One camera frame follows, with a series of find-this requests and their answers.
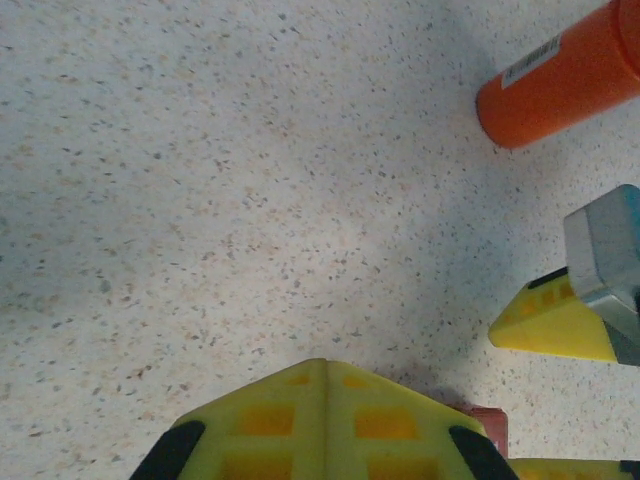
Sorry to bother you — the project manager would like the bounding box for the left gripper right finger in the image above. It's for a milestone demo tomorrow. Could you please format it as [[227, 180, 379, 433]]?
[[324, 359, 521, 480]]

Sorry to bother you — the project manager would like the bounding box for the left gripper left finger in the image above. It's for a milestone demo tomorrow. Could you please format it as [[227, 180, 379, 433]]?
[[128, 357, 329, 480]]

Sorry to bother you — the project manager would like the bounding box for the orange pill bottle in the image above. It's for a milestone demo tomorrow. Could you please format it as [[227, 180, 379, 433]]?
[[474, 0, 640, 151]]

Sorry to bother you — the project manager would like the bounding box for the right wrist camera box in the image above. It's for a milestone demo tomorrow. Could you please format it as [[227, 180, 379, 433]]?
[[563, 183, 640, 367]]

